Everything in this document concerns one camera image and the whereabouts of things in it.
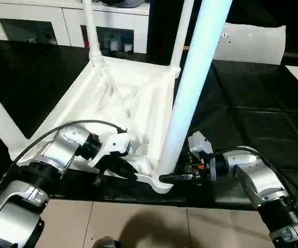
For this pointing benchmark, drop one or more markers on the dark grey robot body part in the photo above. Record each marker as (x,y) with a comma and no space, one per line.
(105,243)

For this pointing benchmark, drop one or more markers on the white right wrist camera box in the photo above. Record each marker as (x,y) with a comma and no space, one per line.
(199,143)

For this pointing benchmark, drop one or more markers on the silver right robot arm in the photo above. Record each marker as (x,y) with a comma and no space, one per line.
(257,175)

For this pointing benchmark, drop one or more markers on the black work mat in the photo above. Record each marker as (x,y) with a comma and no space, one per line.
(263,119)

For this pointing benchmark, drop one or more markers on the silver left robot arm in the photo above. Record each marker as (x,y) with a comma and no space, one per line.
(45,160)

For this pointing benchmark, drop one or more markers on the white plastic bag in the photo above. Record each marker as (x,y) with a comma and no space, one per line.
(252,44)

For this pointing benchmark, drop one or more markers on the white cabinet with glass doors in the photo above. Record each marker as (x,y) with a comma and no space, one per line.
(71,23)

